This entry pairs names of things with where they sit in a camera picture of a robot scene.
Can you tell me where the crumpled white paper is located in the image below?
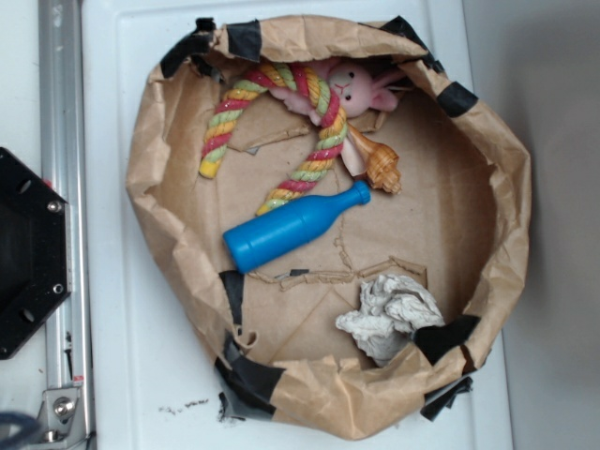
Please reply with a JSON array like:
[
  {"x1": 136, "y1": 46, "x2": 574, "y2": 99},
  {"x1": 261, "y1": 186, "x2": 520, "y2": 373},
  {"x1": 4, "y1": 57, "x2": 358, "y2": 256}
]
[{"x1": 336, "y1": 274, "x2": 444, "y2": 367}]

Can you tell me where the brown paper bag bin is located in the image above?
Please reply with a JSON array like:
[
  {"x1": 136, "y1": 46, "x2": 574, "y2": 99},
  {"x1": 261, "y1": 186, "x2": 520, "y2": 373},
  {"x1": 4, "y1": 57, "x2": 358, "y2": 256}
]
[{"x1": 127, "y1": 16, "x2": 532, "y2": 440}]

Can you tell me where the blue plastic bottle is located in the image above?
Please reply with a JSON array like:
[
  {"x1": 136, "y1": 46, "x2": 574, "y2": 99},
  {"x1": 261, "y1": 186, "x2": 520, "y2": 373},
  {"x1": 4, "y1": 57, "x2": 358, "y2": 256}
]
[{"x1": 223, "y1": 181, "x2": 371, "y2": 274}]

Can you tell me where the orange seashell toy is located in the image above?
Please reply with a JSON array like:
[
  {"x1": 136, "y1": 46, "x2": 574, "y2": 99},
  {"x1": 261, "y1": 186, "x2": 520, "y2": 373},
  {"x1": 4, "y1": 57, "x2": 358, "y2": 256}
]
[{"x1": 349, "y1": 126, "x2": 401, "y2": 194}]

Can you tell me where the pink plush toy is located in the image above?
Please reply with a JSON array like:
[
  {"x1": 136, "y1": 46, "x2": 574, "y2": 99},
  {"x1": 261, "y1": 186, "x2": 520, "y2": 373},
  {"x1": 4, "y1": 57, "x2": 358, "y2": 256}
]
[{"x1": 269, "y1": 57, "x2": 406, "y2": 179}]

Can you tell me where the multicolour rope toy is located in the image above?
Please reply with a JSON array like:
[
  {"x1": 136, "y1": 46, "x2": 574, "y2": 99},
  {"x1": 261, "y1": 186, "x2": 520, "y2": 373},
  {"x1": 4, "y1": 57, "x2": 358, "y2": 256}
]
[{"x1": 198, "y1": 62, "x2": 348, "y2": 216}]

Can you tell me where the aluminium frame rail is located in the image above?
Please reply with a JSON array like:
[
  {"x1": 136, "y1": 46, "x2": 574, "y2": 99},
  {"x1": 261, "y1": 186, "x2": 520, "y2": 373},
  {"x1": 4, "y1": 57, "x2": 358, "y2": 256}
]
[{"x1": 38, "y1": 1, "x2": 97, "y2": 449}]

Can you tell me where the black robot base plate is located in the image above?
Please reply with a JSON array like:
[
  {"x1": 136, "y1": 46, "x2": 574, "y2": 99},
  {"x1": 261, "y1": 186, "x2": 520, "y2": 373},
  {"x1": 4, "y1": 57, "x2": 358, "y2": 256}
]
[{"x1": 1, "y1": 148, "x2": 70, "y2": 360}]

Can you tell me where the metal corner bracket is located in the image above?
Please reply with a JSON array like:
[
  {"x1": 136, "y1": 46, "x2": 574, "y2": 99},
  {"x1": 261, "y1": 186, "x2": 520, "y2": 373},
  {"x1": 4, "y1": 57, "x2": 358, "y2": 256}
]
[{"x1": 36, "y1": 386, "x2": 88, "y2": 449}]

